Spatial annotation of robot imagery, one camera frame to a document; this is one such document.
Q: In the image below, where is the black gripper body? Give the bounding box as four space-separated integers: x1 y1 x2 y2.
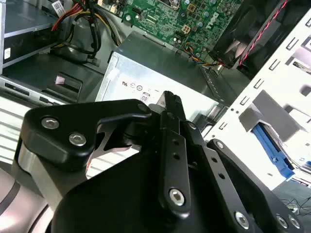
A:
50 118 236 233

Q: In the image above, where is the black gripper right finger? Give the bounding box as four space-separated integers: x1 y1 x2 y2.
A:
173 93 306 233

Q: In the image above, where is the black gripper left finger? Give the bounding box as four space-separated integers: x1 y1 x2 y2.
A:
13 91 193 220

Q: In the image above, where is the hard disk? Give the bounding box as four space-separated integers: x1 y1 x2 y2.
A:
251 121 311 183

